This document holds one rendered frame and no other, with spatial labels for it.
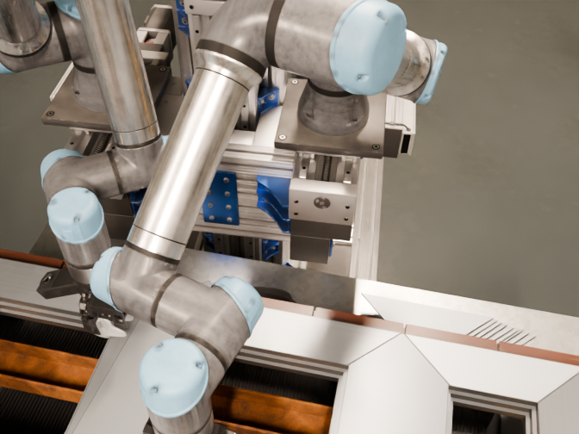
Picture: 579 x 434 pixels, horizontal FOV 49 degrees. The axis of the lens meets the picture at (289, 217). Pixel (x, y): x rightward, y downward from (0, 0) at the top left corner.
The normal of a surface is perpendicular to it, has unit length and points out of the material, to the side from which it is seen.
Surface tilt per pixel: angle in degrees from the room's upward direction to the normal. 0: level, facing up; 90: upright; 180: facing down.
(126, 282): 37
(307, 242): 90
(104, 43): 72
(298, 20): 49
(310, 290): 0
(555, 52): 0
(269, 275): 0
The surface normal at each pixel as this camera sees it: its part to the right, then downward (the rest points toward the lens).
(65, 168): 0.01, -0.67
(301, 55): -0.46, 0.64
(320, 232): -0.14, 0.73
